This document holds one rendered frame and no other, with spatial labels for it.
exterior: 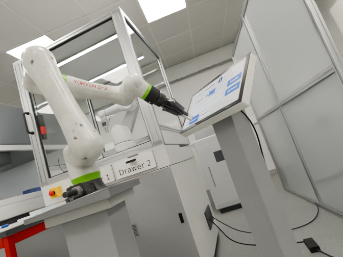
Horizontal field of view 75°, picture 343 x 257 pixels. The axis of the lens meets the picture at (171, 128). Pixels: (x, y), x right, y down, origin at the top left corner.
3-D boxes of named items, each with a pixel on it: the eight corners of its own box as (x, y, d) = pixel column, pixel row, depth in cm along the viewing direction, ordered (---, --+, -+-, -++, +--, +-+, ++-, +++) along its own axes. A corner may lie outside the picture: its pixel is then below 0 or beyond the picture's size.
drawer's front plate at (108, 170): (114, 180, 152) (109, 165, 153) (79, 193, 158) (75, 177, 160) (115, 180, 153) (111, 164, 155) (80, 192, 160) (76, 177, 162)
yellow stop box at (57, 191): (57, 196, 159) (55, 186, 160) (49, 199, 160) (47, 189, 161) (63, 195, 164) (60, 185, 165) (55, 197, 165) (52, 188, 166)
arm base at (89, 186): (81, 197, 81) (76, 181, 82) (47, 210, 83) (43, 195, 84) (114, 187, 106) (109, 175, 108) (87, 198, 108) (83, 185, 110)
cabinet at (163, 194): (215, 296, 131) (172, 164, 143) (71, 322, 155) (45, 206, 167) (222, 233, 223) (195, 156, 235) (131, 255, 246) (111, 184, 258)
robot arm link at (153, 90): (140, 103, 122) (147, 97, 114) (148, 87, 127) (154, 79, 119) (150, 109, 123) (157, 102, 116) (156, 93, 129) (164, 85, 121)
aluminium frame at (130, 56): (163, 143, 146) (118, 5, 162) (40, 187, 169) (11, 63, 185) (190, 143, 238) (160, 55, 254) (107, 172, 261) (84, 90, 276)
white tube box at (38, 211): (42, 214, 136) (41, 208, 136) (30, 219, 137) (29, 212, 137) (56, 209, 148) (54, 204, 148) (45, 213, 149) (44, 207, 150)
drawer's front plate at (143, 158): (156, 166, 145) (151, 150, 146) (117, 179, 151) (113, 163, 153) (157, 166, 146) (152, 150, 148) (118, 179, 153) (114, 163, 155)
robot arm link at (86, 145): (83, 163, 81) (13, 40, 84) (75, 172, 94) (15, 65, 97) (114, 148, 89) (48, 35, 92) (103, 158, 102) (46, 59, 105)
